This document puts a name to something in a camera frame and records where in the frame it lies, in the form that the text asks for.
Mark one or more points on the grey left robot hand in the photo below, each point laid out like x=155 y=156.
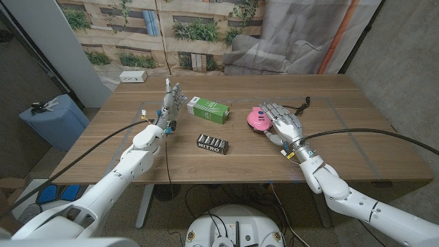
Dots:
x=168 y=106

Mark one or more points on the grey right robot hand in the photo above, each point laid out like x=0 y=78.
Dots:
x=289 y=128

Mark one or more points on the pink mini sandwich press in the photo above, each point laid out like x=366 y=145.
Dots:
x=256 y=120

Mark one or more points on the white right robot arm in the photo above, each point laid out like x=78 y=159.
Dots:
x=343 y=195

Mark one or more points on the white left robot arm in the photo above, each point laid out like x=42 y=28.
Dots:
x=113 y=185

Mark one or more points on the green and white package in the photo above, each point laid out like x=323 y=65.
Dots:
x=209 y=109

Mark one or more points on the black golf ball packet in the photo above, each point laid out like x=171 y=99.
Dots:
x=212 y=144

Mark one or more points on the white power strip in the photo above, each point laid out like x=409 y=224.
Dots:
x=133 y=76

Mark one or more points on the printed fabric backdrop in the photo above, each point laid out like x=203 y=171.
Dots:
x=205 y=34

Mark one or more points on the black round floor object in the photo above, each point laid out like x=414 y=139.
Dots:
x=167 y=192

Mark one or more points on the metal table leg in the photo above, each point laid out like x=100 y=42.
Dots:
x=320 y=209
x=144 y=206

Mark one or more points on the white robot torso base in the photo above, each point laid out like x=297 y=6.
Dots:
x=235 y=226

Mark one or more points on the blue storage bin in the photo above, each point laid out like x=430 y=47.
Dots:
x=56 y=125

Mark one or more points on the black and grey tool bundle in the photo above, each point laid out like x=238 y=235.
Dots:
x=43 y=105

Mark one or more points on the blue padded seat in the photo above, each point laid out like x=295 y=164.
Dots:
x=58 y=193

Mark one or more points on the cardboard box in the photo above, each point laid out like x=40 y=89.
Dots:
x=10 y=188

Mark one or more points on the white wall panel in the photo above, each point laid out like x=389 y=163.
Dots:
x=61 y=48

